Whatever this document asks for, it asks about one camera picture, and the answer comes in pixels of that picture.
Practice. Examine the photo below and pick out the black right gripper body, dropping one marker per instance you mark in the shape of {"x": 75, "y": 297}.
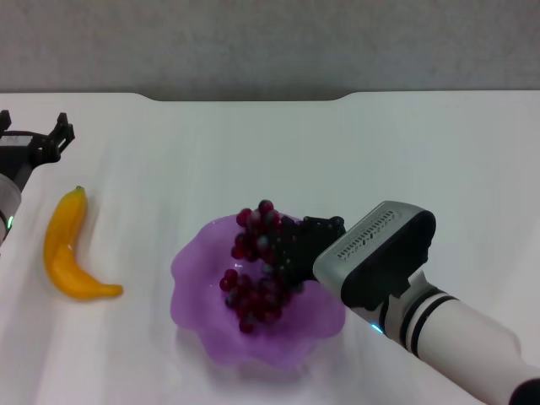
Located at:
{"x": 318, "y": 249}

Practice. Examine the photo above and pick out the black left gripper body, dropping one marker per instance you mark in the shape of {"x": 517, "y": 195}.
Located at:
{"x": 17, "y": 160}

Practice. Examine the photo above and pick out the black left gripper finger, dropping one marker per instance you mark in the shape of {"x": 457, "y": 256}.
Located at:
{"x": 4, "y": 120}
{"x": 62, "y": 131}

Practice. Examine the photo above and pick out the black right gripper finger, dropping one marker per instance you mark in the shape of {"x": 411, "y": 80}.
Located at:
{"x": 291, "y": 238}
{"x": 291, "y": 278}

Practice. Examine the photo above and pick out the dark red grape bunch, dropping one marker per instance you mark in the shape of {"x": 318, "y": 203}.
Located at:
{"x": 253, "y": 295}

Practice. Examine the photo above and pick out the yellow banana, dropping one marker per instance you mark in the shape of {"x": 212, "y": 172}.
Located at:
{"x": 63, "y": 236}

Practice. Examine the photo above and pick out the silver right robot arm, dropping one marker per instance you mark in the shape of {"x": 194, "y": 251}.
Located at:
{"x": 447, "y": 337}

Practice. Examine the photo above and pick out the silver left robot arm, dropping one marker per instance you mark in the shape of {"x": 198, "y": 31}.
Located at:
{"x": 6, "y": 198}

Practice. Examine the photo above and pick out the purple translucent wavy bowl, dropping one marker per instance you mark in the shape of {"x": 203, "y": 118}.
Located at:
{"x": 202, "y": 287}

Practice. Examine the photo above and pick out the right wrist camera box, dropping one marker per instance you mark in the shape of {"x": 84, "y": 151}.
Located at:
{"x": 371, "y": 257}

